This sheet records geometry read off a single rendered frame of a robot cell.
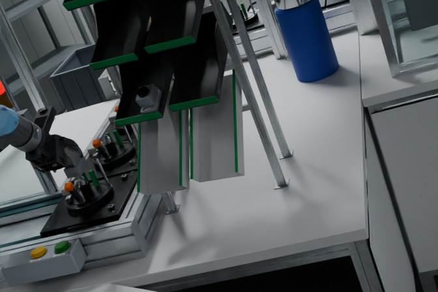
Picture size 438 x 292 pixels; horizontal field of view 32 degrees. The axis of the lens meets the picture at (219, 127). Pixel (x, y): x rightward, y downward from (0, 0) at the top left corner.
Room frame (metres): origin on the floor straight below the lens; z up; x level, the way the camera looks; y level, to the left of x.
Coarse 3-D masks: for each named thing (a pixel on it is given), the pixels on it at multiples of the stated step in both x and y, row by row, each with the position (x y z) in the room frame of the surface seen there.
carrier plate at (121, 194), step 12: (108, 180) 2.08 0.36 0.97; (120, 180) 2.05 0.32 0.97; (132, 180) 2.01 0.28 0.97; (120, 192) 1.96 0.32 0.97; (60, 204) 2.04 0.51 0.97; (108, 204) 1.92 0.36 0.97; (120, 204) 1.89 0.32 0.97; (60, 216) 1.96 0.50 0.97; (72, 216) 1.93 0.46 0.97; (84, 216) 1.90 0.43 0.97; (96, 216) 1.87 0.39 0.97; (108, 216) 1.84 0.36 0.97; (120, 216) 1.84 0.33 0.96; (48, 228) 1.91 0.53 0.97; (60, 228) 1.89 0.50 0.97
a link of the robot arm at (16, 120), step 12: (0, 108) 1.75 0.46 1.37; (0, 120) 1.73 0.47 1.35; (12, 120) 1.75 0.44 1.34; (24, 120) 1.79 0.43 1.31; (0, 132) 1.73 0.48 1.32; (12, 132) 1.75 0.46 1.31; (24, 132) 1.78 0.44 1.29; (0, 144) 1.75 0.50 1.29; (12, 144) 1.78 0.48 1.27; (24, 144) 1.79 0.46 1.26
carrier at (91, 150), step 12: (108, 132) 2.27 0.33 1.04; (108, 144) 2.22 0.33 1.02; (120, 144) 2.26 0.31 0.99; (132, 144) 2.23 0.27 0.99; (96, 156) 2.22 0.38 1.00; (120, 156) 2.17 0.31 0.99; (132, 156) 2.18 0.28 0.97; (96, 168) 2.20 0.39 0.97; (108, 168) 2.16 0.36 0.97; (120, 168) 2.13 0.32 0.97; (132, 168) 2.10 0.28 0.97
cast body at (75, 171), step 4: (84, 156) 2.01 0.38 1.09; (68, 160) 1.97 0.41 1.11; (80, 160) 1.98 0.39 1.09; (84, 160) 2.00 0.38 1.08; (68, 164) 1.97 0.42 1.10; (72, 164) 1.97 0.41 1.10; (80, 164) 1.97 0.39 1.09; (84, 164) 1.99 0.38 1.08; (68, 168) 1.96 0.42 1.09; (72, 168) 1.95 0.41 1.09; (76, 168) 1.95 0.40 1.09; (80, 168) 1.96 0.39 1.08; (84, 168) 1.98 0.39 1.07; (68, 172) 1.96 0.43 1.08; (72, 172) 1.96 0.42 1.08; (76, 172) 1.95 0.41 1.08; (80, 172) 1.95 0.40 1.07; (68, 176) 1.96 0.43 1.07; (72, 176) 1.96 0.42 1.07; (76, 176) 1.96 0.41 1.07
